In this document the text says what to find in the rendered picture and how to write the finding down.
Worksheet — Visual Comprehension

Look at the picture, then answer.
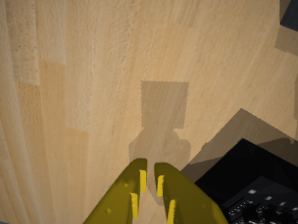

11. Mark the black lighting desk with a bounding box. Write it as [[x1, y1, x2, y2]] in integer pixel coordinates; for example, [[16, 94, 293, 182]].
[[195, 139, 298, 224]]

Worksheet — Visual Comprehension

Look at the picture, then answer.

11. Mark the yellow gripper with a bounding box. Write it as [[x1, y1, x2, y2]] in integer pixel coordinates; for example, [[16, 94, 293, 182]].
[[83, 158, 229, 224]]

